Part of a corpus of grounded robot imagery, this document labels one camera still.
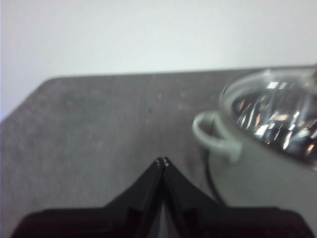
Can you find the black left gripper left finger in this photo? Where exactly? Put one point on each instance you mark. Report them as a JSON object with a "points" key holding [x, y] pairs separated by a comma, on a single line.
{"points": [[111, 220]]}

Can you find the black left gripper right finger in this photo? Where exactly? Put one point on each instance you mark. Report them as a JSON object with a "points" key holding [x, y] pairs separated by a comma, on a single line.
{"points": [[210, 220]]}

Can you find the glass lid with green knob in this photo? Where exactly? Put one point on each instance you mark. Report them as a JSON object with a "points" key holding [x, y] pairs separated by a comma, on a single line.
{"points": [[272, 111]]}

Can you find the pale green electric steamer pot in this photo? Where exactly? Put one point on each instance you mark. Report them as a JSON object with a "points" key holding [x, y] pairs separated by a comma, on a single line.
{"points": [[260, 173]]}

